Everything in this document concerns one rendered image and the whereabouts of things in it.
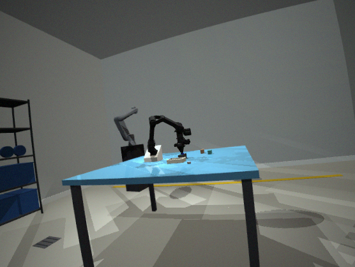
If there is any beige rectangular tray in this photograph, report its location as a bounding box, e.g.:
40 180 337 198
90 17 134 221
167 157 186 164

